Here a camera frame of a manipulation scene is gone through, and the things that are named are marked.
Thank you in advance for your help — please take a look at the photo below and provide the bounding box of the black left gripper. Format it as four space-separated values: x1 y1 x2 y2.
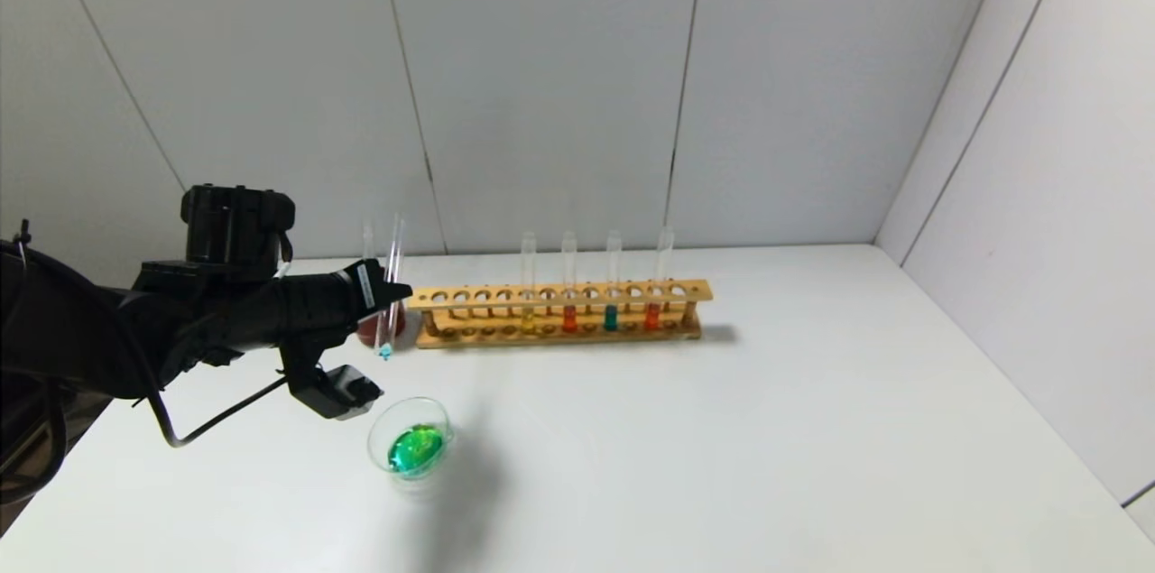
279 258 413 335

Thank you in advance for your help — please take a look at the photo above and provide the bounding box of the red pigment test tube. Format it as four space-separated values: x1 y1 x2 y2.
644 226 674 330
564 230 580 333

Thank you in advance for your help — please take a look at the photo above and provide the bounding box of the wooden test tube rack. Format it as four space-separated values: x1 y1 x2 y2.
408 280 714 350

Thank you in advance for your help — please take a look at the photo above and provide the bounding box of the red cylindrical cup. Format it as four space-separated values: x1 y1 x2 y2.
356 267 408 347

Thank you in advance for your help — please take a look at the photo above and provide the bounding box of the clear glass beaker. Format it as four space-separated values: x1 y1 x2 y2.
367 396 470 494

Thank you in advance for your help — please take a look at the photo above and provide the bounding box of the dark shelf furniture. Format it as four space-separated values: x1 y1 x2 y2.
0 374 114 506

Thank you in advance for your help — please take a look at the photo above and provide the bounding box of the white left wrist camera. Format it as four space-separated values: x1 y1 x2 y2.
287 364 384 421

